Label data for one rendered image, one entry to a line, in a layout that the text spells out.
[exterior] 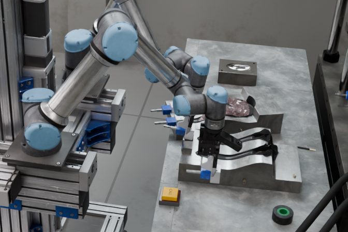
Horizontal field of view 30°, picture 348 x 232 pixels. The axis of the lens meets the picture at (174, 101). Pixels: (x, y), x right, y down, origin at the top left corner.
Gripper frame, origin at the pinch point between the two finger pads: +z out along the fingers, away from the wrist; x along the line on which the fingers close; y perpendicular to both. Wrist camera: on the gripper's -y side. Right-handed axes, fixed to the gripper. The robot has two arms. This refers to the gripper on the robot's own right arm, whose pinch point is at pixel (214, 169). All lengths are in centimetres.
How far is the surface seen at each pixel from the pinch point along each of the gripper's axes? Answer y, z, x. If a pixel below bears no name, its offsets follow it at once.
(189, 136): 11.4, 4.1, -26.7
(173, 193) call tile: 14.9, 11.3, 3.4
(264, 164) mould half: -19.9, 2.5, -10.0
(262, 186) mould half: -20.3, 13.2, -10.0
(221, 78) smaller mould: -1, 12, -96
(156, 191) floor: 31, 95, -101
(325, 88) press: -57, 17, -105
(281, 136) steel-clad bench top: -30, 15, -51
